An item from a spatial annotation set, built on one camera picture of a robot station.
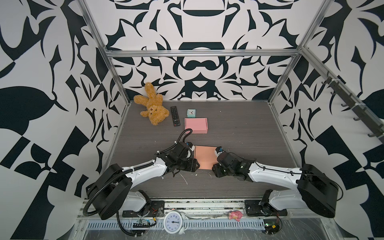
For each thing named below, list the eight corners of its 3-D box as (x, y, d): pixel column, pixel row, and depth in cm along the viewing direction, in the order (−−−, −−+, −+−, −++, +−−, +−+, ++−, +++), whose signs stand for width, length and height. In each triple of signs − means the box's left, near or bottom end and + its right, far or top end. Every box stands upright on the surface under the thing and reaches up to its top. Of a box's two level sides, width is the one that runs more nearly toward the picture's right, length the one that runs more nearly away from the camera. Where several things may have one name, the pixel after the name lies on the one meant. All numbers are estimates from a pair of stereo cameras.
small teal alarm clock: (187, 117, 112) (187, 115, 110) (187, 110, 117) (187, 108, 115) (195, 117, 112) (195, 115, 110) (195, 110, 117) (195, 108, 115)
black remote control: (173, 127, 107) (173, 124, 105) (170, 108, 118) (170, 106, 116) (180, 125, 108) (180, 123, 106) (176, 107, 119) (176, 105, 117)
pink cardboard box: (184, 133, 103) (184, 130, 100) (185, 121, 110) (184, 117, 107) (207, 133, 103) (208, 130, 100) (206, 121, 110) (207, 117, 107)
